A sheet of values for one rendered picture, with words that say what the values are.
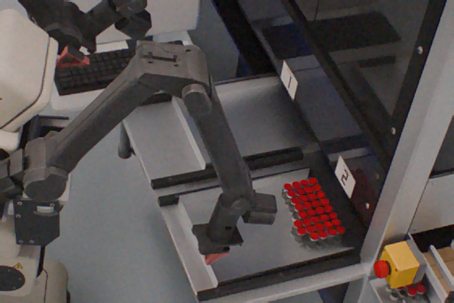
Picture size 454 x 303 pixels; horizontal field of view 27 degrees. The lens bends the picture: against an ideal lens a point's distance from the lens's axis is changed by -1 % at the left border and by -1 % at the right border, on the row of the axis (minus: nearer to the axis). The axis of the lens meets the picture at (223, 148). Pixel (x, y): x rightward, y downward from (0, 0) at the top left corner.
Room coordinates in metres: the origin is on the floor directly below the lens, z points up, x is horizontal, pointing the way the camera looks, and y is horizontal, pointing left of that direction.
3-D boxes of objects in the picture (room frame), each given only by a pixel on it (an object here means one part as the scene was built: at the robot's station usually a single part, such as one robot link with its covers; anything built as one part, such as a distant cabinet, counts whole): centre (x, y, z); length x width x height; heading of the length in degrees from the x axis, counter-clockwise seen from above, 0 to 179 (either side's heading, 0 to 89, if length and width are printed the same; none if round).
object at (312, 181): (1.54, -0.26, 0.90); 0.18 x 0.02 x 0.05; 28
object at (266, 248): (1.47, -0.12, 0.90); 0.34 x 0.26 x 0.04; 117
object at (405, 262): (1.34, -0.43, 0.99); 0.08 x 0.07 x 0.07; 117
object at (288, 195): (1.51, -0.20, 0.90); 0.18 x 0.02 x 0.05; 27
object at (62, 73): (2.03, 0.32, 0.82); 0.40 x 0.14 x 0.02; 117
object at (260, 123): (1.81, -0.06, 0.90); 0.34 x 0.26 x 0.04; 117
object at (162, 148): (1.63, -0.07, 0.87); 0.70 x 0.48 x 0.02; 27
